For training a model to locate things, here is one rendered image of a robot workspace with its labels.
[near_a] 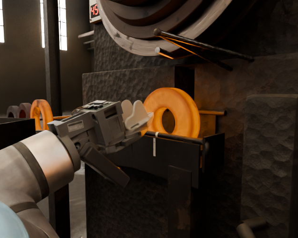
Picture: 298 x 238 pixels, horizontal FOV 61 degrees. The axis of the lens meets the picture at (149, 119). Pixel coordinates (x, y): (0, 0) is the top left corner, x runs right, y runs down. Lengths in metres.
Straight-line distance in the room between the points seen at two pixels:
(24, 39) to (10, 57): 0.92
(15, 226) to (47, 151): 0.19
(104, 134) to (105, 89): 0.45
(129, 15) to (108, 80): 0.32
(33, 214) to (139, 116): 0.25
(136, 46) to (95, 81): 0.35
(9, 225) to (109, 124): 0.28
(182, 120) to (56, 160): 0.27
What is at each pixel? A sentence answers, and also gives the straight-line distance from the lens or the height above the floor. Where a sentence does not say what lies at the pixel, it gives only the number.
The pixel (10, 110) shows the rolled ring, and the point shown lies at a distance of 1.53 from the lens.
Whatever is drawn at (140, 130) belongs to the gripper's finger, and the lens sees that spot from 0.46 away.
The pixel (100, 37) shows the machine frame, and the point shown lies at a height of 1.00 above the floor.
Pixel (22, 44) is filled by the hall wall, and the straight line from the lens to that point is 11.10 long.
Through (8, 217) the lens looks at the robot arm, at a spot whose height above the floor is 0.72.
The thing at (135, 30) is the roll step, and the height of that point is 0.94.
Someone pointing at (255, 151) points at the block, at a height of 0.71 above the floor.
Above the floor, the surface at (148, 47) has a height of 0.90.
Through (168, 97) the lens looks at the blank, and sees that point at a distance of 0.55.
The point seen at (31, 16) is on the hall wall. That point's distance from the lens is 11.45.
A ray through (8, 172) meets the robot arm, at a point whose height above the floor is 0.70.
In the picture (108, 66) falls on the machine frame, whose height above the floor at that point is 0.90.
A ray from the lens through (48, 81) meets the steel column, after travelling 7.45.
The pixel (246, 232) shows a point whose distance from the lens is 0.42.
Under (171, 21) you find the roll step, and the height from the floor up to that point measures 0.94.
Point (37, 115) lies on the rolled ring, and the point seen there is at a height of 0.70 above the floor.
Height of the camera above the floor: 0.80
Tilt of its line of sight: 6 degrees down
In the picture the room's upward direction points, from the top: straight up
